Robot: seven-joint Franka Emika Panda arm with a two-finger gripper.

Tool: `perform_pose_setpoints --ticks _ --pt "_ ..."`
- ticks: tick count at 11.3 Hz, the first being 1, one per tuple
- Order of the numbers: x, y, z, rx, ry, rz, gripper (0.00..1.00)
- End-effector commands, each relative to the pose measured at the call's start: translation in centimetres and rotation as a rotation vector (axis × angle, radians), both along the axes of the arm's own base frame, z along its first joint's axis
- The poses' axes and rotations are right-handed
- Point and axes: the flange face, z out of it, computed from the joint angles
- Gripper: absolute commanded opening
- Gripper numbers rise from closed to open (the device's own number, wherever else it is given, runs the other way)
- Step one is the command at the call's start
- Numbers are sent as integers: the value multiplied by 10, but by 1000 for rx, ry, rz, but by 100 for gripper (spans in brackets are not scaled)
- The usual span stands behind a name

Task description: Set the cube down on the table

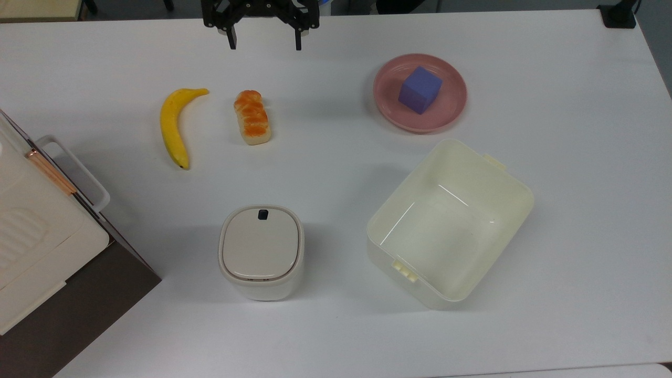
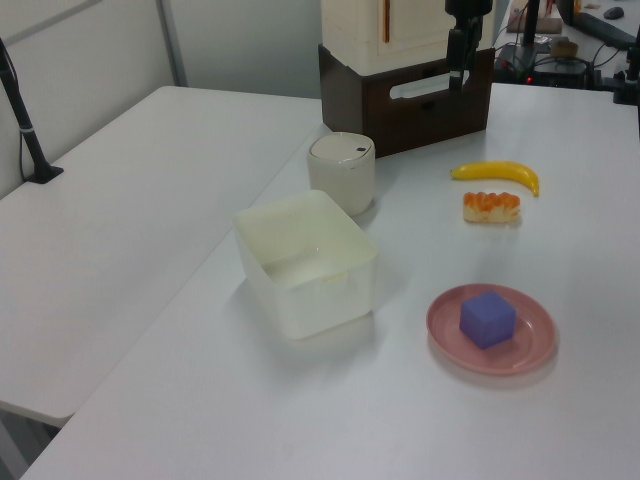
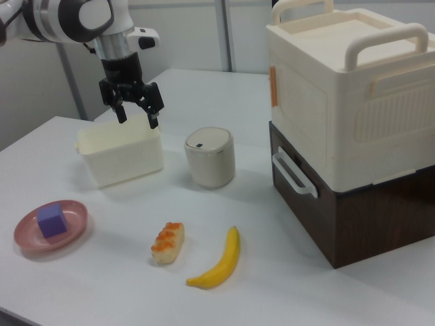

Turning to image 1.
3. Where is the cream plastic storage box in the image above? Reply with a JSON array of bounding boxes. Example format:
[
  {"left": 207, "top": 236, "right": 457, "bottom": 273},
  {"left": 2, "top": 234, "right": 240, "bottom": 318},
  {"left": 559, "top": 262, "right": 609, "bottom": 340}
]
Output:
[{"left": 366, "top": 139, "right": 535, "bottom": 310}]

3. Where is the white lidded bin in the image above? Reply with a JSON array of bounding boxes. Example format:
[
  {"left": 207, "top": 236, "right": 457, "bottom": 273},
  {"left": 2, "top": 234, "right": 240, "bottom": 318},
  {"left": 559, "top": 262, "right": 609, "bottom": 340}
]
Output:
[{"left": 218, "top": 205, "right": 306, "bottom": 302}]

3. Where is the black table clamp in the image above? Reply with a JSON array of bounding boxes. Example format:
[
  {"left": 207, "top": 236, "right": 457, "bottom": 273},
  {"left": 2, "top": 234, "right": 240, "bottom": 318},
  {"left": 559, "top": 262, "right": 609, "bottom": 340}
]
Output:
[{"left": 597, "top": 0, "right": 642, "bottom": 29}]

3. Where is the glazed bread loaf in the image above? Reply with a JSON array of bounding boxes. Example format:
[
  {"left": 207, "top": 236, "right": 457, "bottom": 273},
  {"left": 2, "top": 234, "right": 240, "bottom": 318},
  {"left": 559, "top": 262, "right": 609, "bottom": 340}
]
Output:
[{"left": 234, "top": 90, "right": 272, "bottom": 146}]

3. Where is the yellow banana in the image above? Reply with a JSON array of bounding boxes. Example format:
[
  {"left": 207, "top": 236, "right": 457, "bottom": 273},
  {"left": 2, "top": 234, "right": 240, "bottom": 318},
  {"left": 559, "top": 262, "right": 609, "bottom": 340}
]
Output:
[{"left": 160, "top": 88, "right": 210, "bottom": 171}]

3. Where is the pink round plate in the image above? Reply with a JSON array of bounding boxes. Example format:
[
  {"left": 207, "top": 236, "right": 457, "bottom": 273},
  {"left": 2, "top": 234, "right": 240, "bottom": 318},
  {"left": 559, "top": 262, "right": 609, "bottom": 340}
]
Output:
[{"left": 373, "top": 54, "right": 468, "bottom": 134}]

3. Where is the white toaster oven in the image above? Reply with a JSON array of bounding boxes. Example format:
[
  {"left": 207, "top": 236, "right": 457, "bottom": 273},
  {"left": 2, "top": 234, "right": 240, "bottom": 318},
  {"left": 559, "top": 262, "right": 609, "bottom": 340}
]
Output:
[
  {"left": 0, "top": 109, "right": 162, "bottom": 378},
  {"left": 0, "top": 113, "right": 111, "bottom": 337}
]

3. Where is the wooden desk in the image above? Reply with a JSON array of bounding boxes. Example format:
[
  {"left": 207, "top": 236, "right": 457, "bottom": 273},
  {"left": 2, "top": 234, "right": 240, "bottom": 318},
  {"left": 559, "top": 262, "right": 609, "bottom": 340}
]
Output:
[{"left": 0, "top": 0, "right": 86, "bottom": 23}]

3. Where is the purple cube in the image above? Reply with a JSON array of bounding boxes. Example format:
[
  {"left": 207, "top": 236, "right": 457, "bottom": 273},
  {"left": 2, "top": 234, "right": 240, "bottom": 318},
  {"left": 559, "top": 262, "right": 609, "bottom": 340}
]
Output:
[{"left": 398, "top": 66, "right": 443, "bottom": 115}]

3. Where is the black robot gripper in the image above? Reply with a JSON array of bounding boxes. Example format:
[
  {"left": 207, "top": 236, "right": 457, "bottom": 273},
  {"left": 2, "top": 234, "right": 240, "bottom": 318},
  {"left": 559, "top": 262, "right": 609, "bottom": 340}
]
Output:
[{"left": 201, "top": 0, "right": 321, "bottom": 51}]

